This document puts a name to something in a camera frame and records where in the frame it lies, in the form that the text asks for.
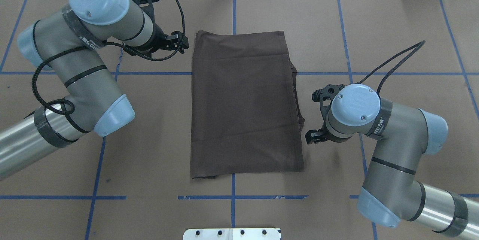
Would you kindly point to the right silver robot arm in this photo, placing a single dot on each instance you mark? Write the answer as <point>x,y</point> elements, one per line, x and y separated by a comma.
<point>390,193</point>

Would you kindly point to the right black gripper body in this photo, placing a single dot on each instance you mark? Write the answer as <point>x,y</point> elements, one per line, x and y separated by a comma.
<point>322,133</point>

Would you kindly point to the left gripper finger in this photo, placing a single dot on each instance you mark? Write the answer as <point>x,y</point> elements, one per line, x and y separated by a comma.
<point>176,47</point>
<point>177,37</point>

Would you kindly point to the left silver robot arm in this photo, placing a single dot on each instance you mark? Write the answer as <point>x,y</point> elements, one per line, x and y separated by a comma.
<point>76,91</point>

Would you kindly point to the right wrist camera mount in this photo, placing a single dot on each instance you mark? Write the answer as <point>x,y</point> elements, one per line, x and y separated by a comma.
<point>325,96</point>

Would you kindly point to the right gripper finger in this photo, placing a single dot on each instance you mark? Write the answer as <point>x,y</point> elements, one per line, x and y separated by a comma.
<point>314,133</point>
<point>315,140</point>

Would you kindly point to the dark brown t-shirt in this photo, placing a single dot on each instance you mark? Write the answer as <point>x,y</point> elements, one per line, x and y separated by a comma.
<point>245,112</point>

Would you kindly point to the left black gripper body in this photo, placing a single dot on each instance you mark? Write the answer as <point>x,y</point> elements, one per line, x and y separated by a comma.
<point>159,39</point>

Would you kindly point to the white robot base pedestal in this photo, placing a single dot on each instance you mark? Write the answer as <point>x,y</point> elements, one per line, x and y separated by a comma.
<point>232,234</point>

